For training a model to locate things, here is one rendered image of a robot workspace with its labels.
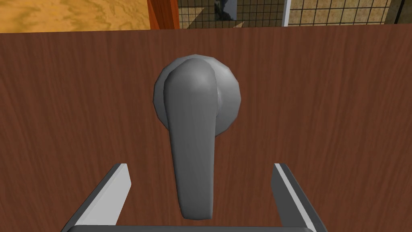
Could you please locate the brown wooden door leaf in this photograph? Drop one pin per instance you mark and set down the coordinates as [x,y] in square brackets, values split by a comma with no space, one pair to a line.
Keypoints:
[322,112]

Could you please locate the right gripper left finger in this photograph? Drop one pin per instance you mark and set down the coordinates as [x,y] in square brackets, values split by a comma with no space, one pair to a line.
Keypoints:
[106,199]

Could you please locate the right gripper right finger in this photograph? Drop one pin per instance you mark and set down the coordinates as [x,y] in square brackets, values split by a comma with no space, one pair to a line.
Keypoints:
[291,199]

